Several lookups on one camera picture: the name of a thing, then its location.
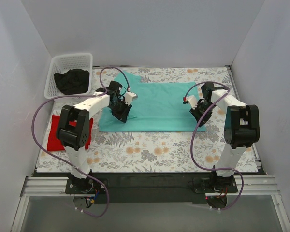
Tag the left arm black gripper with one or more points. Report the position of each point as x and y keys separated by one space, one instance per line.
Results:
x=119 y=107

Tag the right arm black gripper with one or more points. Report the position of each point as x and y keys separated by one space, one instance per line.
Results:
x=199 y=112

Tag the teal t shirt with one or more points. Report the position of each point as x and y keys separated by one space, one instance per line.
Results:
x=158 y=108

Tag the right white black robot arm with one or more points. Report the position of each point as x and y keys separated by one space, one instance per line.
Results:
x=241 y=131

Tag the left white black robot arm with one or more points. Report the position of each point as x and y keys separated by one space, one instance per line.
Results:
x=74 y=127

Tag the floral patterned table cloth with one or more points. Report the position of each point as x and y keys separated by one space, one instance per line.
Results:
x=162 y=151

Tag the black crumpled t shirt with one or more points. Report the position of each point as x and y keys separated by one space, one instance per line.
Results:
x=74 y=81

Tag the white plastic basket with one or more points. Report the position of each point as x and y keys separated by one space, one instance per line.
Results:
x=61 y=64

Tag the red folded t shirt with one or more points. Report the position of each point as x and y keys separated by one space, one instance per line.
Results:
x=54 y=143

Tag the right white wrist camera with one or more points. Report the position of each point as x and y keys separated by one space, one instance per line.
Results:
x=192 y=100

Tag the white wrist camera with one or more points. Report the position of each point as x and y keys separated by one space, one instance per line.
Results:
x=192 y=100
x=129 y=97

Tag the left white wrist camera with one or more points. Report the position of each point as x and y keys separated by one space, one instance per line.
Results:
x=129 y=97

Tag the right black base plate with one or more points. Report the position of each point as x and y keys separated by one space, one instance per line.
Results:
x=214 y=185

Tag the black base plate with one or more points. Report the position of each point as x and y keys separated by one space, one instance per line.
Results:
x=83 y=186
x=214 y=185

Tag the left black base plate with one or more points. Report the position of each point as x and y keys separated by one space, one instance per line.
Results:
x=83 y=186

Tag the aluminium frame rail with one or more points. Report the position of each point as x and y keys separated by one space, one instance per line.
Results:
x=55 y=186

